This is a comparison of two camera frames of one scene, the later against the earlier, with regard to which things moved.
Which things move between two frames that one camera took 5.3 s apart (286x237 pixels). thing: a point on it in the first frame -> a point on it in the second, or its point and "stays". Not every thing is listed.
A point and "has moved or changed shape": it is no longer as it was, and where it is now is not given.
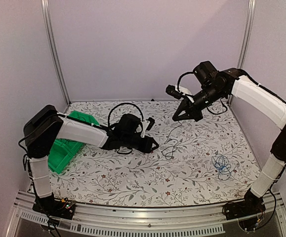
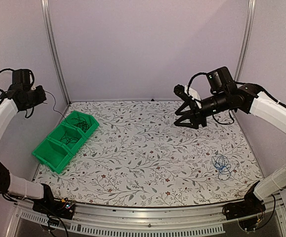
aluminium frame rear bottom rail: [125, 101] stays
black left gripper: [146, 147] -> [42, 97]
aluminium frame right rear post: [252, 5] stays
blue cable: [221, 162] stays
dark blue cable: [174, 146] has moved or changed shape
